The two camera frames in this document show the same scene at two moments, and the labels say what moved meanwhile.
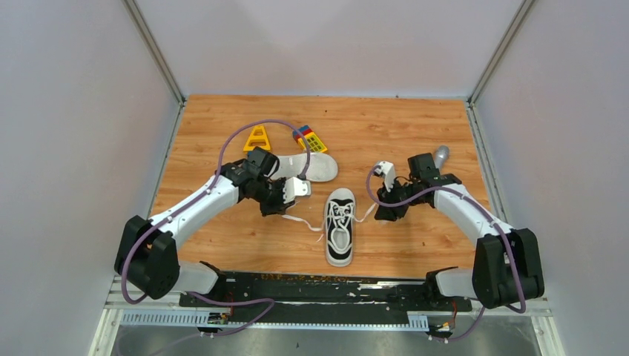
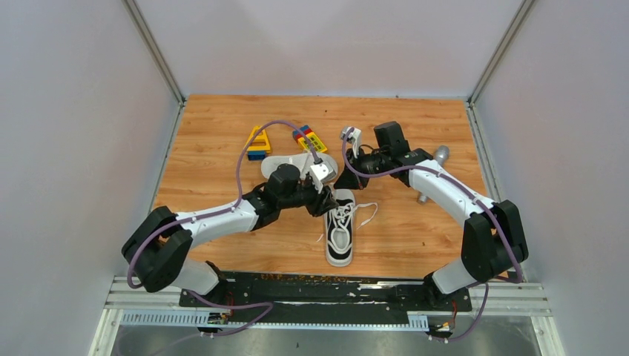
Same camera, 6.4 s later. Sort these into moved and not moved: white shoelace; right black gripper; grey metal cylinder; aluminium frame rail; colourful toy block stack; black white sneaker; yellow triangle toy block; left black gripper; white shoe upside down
Moved: white shoelace; left black gripper; right black gripper
Not moved: grey metal cylinder; colourful toy block stack; yellow triangle toy block; black white sneaker; aluminium frame rail; white shoe upside down
